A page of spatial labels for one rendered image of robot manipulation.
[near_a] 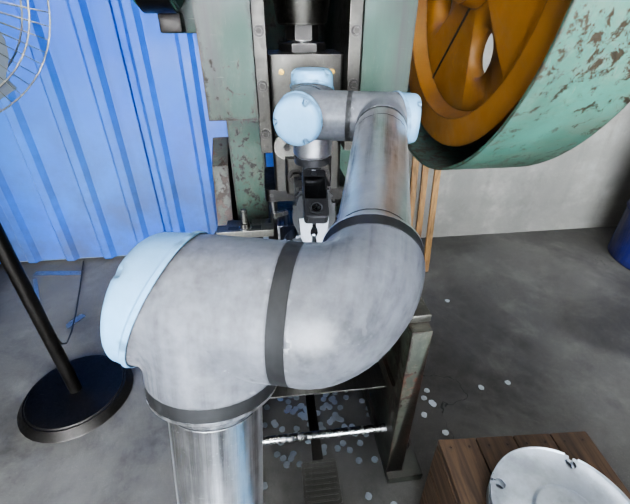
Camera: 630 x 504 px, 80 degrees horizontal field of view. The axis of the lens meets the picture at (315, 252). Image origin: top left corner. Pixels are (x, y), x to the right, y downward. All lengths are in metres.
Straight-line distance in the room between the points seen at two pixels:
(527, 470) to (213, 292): 0.90
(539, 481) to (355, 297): 0.85
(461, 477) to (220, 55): 1.01
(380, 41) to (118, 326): 0.66
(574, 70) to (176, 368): 0.61
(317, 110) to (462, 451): 0.84
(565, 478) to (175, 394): 0.92
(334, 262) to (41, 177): 2.22
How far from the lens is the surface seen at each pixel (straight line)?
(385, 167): 0.42
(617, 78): 0.73
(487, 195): 2.62
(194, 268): 0.28
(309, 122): 0.58
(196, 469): 0.39
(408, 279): 0.30
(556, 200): 2.92
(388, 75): 0.81
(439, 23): 1.16
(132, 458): 1.53
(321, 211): 0.69
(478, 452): 1.09
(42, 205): 2.52
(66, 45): 2.20
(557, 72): 0.66
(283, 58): 0.82
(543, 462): 1.09
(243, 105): 0.78
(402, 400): 1.09
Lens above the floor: 1.23
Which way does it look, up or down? 32 degrees down
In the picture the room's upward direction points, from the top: straight up
